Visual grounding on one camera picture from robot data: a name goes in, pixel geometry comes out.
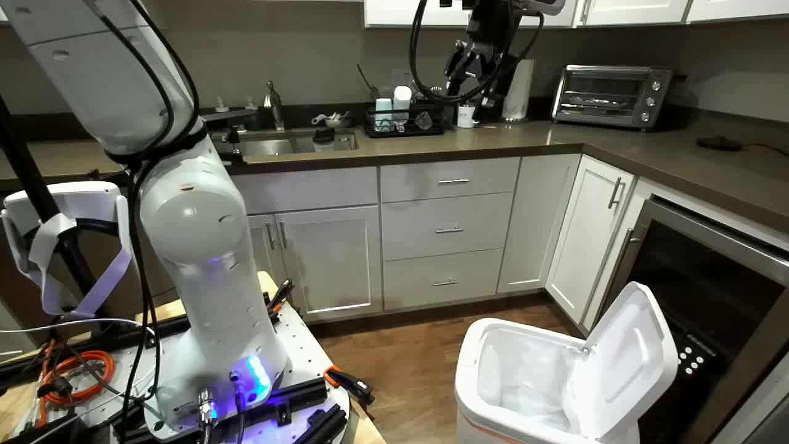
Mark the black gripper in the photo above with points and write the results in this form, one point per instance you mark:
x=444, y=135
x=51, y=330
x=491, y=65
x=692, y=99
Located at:
x=495, y=33

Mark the chrome faucet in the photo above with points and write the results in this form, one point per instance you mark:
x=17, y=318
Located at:
x=272, y=108

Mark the black tripod pole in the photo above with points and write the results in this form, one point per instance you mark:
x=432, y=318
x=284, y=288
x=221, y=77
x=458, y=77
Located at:
x=34, y=186

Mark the white drawer front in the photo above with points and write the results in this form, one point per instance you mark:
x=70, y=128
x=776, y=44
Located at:
x=444, y=279
x=447, y=178
x=447, y=229

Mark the white soap bottle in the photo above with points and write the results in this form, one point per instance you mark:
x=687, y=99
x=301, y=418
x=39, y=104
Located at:
x=404, y=103

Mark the steel kitchen sink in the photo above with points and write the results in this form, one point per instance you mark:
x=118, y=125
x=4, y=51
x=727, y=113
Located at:
x=288, y=147

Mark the white bin lid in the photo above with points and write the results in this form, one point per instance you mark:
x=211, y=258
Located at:
x=624, y=362

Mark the robot mounting table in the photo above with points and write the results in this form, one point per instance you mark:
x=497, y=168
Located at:
x=310, y=348

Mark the small white cup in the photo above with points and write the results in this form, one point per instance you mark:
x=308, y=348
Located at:
x=467, y=118

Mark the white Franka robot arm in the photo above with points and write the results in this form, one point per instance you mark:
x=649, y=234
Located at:
x=205, y=247

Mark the silver toaster oven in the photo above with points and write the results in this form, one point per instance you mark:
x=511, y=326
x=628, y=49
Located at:
x=611, y=97

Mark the black sink caddy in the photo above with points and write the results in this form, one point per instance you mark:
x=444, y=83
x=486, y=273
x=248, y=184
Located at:
x=420, y=123

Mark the white trash bin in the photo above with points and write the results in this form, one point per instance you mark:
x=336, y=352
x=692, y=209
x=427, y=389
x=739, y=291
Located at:
x=510, y=395

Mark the white upper cabinet door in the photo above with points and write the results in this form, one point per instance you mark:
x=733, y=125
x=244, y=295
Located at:
x=632, y=11
x=390, y=11
x=737, y=9

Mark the white false drawer panel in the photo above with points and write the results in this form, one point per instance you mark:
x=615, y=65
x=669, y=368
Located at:
x=310, y=189

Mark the orange black clamp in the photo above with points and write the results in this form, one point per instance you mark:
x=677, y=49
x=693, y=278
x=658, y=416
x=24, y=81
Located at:
x=348, y=383
x=281, y=299

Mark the pale green bottle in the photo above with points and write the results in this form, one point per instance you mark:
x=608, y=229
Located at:
x=383, y=114

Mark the white cabinet door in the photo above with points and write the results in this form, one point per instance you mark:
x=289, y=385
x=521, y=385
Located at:
x=390, y=11
x=536, y=223
x=737, y=9
x=585, y=237
x=335, y=260
x=632, y=11
x=263, y=242

